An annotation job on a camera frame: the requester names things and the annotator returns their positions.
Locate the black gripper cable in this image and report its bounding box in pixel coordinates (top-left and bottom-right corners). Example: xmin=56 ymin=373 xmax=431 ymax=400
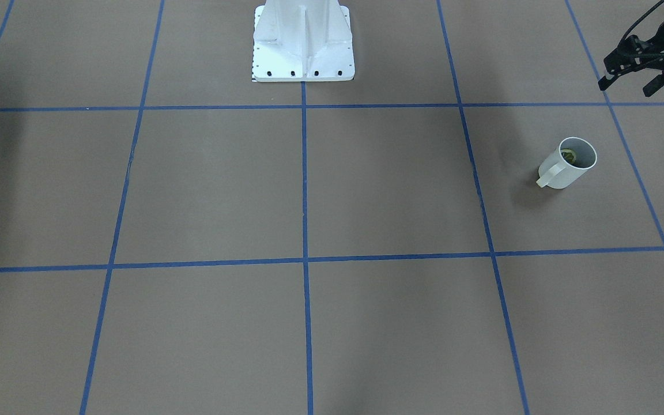
xmin=617 ymin=0 xmax=664 ymax=58

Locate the yellow lemon slice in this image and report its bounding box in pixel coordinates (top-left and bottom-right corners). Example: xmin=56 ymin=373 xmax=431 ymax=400
xmin=560 ymin=149 xmax=578 ymax=165

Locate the white ceramic mug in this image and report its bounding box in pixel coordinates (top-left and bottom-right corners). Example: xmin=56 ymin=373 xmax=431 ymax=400
xmin=537 ymin=137 xmax=598 ymax=190

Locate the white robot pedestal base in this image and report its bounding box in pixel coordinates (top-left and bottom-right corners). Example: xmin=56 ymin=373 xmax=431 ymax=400
xmin=251 ymin=1 xmax=356 ymax=82

